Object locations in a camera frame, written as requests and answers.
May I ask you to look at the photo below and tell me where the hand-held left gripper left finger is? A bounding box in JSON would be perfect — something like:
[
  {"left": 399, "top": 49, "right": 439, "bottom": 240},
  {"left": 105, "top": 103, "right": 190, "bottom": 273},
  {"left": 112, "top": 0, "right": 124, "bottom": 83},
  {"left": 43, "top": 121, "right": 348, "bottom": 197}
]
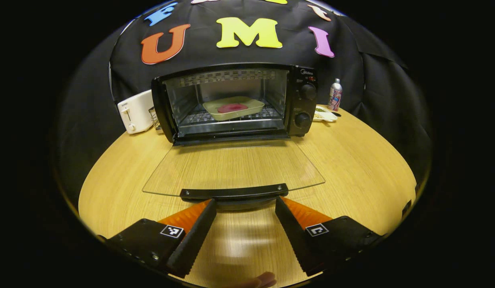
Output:
[{"left": 98, "top": 198, "right": 217, "bottom": 278}]

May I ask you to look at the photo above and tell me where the oven wire rack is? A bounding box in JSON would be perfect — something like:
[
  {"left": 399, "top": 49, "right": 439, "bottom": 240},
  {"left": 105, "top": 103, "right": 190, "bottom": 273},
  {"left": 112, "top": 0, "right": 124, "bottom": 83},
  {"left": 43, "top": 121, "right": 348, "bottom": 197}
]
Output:
[{"left": 180, "top": 105, "right": 286, "bottom": 125}]

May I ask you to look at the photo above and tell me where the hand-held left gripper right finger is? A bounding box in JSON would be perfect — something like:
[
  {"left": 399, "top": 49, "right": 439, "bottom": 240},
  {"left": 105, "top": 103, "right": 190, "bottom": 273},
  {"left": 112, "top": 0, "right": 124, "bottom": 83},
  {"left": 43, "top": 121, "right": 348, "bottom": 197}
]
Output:
[{"left": 275, "top": 196, "right": 386, "bottom": 277}]

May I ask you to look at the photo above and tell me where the cream rectangular plate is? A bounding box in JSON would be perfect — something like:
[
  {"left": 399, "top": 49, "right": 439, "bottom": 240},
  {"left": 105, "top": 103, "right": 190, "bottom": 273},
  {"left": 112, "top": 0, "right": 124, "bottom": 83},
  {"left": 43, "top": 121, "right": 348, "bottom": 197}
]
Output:
[{"left": 202, "top": 96, "right": 265, "bottom": 121}]

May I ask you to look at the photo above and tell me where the white divided grain dish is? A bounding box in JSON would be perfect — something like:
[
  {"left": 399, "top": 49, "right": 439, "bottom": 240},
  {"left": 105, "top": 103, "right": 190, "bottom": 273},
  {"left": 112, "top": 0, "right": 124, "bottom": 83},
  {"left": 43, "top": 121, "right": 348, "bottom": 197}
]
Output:
[{"left": 313, "top": 105, "right": 338, "bottom": 122}]

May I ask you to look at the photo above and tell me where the silver printed bottle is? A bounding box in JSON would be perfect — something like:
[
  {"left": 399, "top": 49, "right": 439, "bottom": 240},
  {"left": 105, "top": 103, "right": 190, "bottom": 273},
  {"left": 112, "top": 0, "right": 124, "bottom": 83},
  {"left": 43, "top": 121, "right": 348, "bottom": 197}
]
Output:
[{"left": 328, "top": 78, "right": 343, "bottom": 112}]

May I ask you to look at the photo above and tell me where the pink round meat slice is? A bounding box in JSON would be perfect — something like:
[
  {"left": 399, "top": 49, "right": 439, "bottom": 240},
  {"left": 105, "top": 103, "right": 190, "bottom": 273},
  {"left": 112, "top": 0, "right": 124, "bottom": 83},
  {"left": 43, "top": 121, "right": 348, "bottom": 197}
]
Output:
[{"left": 218, "top": 103, "right": 248, "bottom": 114}]

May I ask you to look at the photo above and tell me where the black electric oven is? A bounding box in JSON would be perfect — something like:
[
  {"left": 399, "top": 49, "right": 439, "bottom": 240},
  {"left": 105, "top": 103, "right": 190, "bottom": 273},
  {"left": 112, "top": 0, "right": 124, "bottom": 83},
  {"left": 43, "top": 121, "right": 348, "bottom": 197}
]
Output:
[{"left": 152, "top": 63, "right": 326, "bottom": 202}]

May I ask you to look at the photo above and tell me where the white toaster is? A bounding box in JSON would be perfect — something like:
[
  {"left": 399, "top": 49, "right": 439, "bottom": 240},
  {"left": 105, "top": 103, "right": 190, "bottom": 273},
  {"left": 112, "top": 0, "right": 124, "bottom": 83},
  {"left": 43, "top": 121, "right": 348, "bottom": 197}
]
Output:
[{"left": 117, "top": 90, "right": 155, "bottom": 134}]

